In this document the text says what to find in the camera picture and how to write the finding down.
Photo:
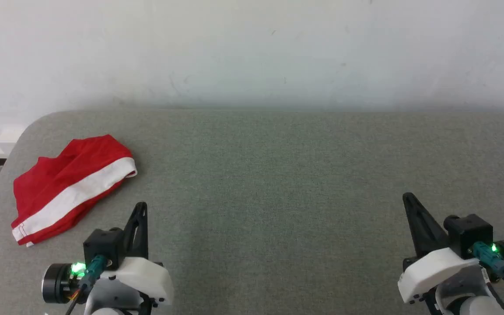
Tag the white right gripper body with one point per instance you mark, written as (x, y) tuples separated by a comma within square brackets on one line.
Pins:
[(435, 269)]

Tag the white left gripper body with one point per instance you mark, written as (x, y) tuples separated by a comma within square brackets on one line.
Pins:
[(145, 278)]

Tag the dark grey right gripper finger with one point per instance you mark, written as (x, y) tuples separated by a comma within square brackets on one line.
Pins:
[(420, 227)]

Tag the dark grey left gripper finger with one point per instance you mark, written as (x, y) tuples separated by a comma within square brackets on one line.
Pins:
[(140, 232)]

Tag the red shorts with white band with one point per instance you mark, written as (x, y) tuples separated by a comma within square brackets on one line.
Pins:
[(50, 183)]

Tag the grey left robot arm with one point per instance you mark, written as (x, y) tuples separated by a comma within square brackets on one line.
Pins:
[(59, 282)]

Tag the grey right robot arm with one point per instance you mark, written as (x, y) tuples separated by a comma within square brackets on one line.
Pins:
[(475, 293)]

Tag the grey fabric sofa cushion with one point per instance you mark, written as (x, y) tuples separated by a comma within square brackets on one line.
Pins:
[(278, 183)]

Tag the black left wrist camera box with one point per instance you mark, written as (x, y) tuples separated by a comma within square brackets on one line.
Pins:
[(103, 245)]

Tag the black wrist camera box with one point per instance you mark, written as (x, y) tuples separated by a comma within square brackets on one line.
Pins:
[(468, 232), (103, 245)]

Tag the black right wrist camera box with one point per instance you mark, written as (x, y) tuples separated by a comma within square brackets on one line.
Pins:
[(468, 232)]

